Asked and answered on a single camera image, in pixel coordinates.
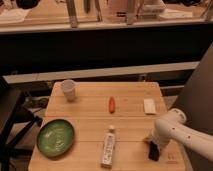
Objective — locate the black chair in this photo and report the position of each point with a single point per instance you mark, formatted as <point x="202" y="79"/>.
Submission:
<point x="12" y="112"/>

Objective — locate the wooden table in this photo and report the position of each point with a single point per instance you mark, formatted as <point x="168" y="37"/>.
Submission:
<point x="90" y="116"/>

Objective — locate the white tube with cap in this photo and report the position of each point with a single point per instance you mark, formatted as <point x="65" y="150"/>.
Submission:
<point x="108" y="148"/>

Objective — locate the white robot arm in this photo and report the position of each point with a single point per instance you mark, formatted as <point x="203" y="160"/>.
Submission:
<point x="172" y="126"/>

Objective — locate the orange carrot toy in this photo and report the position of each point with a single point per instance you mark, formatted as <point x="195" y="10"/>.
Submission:
<point x="112" y="105"/>

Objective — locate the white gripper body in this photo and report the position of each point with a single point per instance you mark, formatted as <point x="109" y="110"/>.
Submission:
<point x="159" y="140"/>

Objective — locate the green plate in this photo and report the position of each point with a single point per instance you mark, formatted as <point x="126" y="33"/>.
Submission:
<point x="55" y="138"/>

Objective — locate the white rectangular block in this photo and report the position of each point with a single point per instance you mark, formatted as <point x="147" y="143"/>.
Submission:
<point x="149" y="106"/>

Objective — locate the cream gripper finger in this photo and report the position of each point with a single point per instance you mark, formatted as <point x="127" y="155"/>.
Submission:
<point x="147" y="139"/>

